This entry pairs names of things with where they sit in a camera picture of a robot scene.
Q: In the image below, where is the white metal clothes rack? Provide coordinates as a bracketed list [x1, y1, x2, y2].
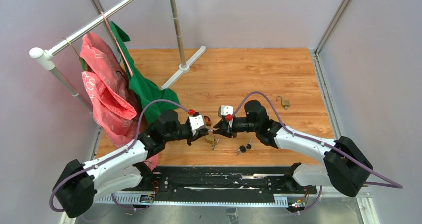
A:
[29, 0, 207, 114]

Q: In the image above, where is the green garment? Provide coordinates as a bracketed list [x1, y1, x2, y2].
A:
[109, 21, 179, 124]

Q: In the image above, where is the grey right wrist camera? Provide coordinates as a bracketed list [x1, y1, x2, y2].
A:
[218, 105, 234, 117]

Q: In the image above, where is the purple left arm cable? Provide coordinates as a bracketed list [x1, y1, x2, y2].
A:
[49, 99, 196, 213]

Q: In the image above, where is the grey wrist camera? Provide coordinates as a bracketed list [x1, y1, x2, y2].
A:
[188, 115, 206, 132]
[218, 105, 234, 117]

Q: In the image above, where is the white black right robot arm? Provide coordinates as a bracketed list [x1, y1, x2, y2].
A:
[214, 100, 373, 197]

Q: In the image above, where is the black-headed key bunch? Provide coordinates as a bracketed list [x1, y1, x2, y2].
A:
[234, 139, 252, 155]

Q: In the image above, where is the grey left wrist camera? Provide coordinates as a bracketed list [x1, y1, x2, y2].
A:
[188, 115, 206, 132]

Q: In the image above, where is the aluminium frame post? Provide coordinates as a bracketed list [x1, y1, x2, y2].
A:
[309, 0, 379, 224]

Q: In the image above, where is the large brass padlock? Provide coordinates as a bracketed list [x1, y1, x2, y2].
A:
[205, 135, 218, 145]

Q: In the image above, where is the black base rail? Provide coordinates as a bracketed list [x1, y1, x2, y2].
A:
[97, 166, 318, 211]

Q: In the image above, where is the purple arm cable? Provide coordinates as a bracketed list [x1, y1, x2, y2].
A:
[49, 99, 196, 213]
[224, 91, 404, 189]

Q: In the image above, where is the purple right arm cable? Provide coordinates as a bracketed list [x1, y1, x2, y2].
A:
[224, 91, 404, 189]

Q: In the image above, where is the orange black Opel padlock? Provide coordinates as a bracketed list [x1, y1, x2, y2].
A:
[203, 115, 212, 127]

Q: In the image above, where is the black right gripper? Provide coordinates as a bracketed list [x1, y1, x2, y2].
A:
[213, 116, 259, 138]

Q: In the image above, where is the small brass padlock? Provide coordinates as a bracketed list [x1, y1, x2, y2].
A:
[276, 96, 290, 109]

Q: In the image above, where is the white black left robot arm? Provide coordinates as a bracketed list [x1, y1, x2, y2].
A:
[52, 110, 208, 218]

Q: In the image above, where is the pink patterned garment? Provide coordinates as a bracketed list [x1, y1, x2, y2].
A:
[80, 31, 160, 171]

